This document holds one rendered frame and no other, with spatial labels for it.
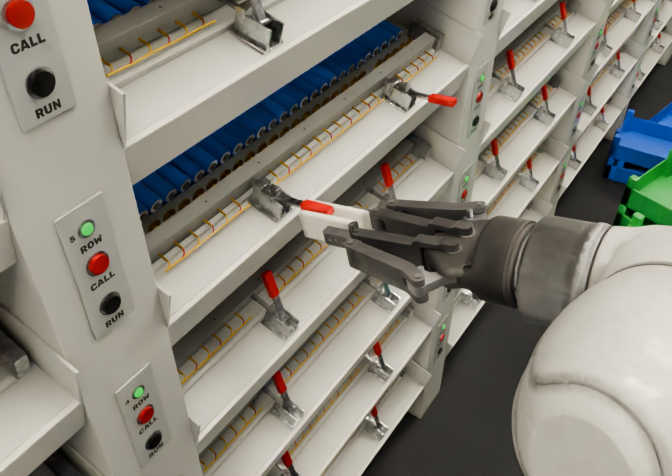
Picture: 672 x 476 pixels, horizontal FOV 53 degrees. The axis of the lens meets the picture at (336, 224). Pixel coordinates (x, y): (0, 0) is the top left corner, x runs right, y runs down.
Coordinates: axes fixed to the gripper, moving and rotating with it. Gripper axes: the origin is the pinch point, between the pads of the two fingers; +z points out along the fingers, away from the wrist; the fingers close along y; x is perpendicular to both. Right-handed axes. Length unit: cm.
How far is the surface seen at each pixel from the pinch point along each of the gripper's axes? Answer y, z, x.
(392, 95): 25.6, 8.8, 1.7
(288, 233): 0.3, 7.5, -3.1
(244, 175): -0.5, 10.6, 4.3
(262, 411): -2.4, 20.3, -34.9
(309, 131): 10.3, 10.2, 4.0
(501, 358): 69, 21, -90
